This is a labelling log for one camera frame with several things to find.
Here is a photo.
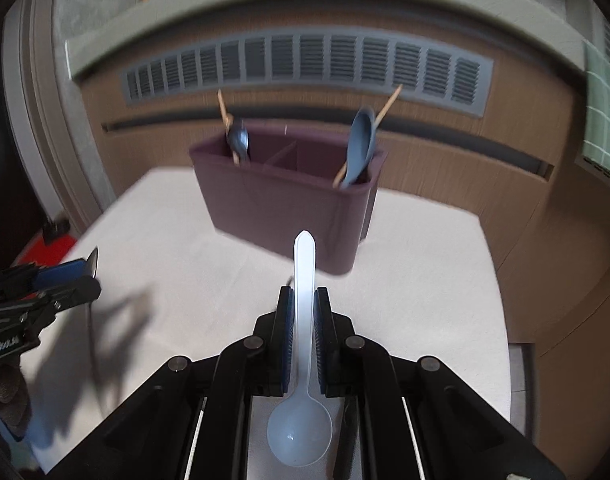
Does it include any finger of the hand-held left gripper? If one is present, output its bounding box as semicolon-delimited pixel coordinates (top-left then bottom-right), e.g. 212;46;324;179
0;279;102;361
0;258;89;303

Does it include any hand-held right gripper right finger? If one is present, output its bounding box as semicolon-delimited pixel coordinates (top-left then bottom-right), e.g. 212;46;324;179
312;287;568;480

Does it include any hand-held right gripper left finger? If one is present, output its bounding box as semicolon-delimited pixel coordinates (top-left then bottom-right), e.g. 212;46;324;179
45;286;296;480

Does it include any white plastic spoon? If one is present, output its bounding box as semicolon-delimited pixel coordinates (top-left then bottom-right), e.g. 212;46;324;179
266;230;333;467

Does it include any maroon utensil holder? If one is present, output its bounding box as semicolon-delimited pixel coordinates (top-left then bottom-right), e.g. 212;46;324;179
189;120;386;276

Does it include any blue-grey plastic spoon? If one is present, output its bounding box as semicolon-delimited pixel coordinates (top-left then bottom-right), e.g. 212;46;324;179
341;106;378;189

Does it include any metal spoon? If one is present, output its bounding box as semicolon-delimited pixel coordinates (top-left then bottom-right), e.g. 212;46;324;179
227;119;251;163

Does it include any wooden chopstick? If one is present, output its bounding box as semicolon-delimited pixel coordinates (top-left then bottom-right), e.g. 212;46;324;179
333;84;403;188
217;88;240;166

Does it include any red plastic object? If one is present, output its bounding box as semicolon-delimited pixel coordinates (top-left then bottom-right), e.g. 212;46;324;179
15;237;78;267

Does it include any long grey vent grille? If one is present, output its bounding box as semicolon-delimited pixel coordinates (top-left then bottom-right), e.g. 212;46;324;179
122;32;495;120

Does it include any green checked cloth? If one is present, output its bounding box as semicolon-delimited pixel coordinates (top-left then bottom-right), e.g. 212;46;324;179
578;40;610;181

